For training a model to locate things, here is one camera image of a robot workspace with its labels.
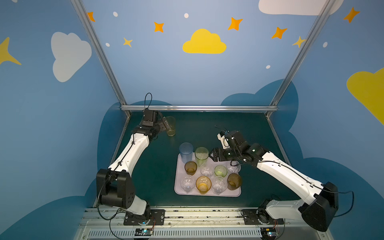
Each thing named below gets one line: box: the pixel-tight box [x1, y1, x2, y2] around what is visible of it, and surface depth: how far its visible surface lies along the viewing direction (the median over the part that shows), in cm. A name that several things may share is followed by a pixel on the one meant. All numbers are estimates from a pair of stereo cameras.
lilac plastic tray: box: [174, 152, 242, 197], surface depth 85 cm
